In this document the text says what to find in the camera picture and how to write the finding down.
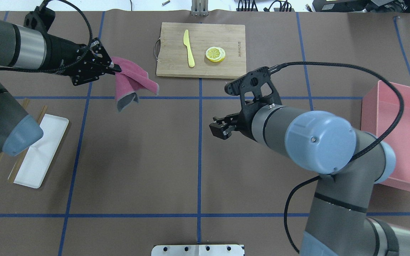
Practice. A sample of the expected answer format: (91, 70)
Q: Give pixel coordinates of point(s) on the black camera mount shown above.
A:
(255, 89)
(40, 19)

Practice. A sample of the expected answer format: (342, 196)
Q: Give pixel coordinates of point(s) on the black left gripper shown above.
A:
(61, 55)

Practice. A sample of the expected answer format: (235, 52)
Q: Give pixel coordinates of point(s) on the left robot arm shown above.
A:
(29, 48)

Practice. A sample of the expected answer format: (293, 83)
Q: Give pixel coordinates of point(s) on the metal base plate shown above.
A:
(199, 250)

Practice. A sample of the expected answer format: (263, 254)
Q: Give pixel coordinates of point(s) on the pink microfiber cloth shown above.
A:
(129, 81)

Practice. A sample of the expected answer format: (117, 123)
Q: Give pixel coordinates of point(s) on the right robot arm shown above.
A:
(324, 143)

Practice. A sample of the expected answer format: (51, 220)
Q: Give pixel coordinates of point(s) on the lemon slices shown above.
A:
(215, 54)

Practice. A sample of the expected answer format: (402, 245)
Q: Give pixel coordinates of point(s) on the white rectangular plate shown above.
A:
(40, 155)

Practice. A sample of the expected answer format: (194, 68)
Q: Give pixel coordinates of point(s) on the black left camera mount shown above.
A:
(40, 19)

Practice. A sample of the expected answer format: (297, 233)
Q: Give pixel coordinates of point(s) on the yellow plastic knife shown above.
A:
(186, 42)

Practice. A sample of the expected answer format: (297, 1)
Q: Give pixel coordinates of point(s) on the metal bracket at table edge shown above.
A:
(199, 8)

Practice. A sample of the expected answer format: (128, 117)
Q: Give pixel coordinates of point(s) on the bamboo cutting board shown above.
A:
(172, 57)

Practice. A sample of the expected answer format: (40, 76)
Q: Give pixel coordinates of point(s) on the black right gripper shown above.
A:
(245, 124)

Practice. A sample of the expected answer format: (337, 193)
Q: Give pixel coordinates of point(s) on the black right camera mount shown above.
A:
(255, 89)

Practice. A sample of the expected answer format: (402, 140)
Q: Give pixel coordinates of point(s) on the pink plastic bin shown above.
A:
(379, 108)

